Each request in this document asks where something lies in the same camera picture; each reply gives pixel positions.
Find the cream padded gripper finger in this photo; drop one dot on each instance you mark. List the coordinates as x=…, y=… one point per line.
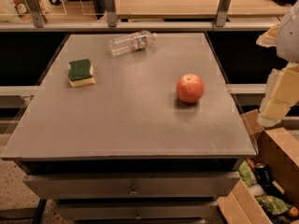
x=281, y=94
x=269, y=38

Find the grey metal drawer cabinet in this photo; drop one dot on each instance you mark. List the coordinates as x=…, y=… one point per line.
x=131, y=120

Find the clear plastic water bottle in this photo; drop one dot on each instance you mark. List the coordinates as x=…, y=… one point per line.
x=132, y=42

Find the open cardboard box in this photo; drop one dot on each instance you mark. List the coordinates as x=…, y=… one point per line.
x=279, y=150

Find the middle metal bracket post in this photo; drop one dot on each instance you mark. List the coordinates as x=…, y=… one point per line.
x=112, y=18

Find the metal bracket post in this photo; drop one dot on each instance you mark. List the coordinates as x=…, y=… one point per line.
x=112, y=18
x=36, y=13
x=222, y=12

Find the lower grey drawer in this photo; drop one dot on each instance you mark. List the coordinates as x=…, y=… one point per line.
x=136, y=211

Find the left metal bracket post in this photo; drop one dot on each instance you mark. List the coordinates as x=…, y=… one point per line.
x=36, y=13

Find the upper grey drawer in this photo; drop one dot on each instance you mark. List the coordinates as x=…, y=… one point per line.
x=93, y=186

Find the grey drawer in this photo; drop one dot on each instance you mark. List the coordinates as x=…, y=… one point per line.
x=136, y=211
x=93, y=186

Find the green and yellow sponge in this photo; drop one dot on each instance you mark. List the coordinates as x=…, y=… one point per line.
x=80, y=73

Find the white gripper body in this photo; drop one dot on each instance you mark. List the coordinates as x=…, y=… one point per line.
x=290, y=39

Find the dark drink can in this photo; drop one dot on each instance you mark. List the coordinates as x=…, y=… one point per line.
x=262, y=174

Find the green snack bag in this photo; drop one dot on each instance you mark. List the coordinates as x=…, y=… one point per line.
x=273, y=205

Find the right metal bracket post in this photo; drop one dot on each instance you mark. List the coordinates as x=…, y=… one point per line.
x=222, y=12

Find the orange labelled snack package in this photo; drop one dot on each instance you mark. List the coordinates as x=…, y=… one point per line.
x=18, y=0

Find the red apple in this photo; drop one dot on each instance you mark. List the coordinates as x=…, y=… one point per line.
x=190, y=88

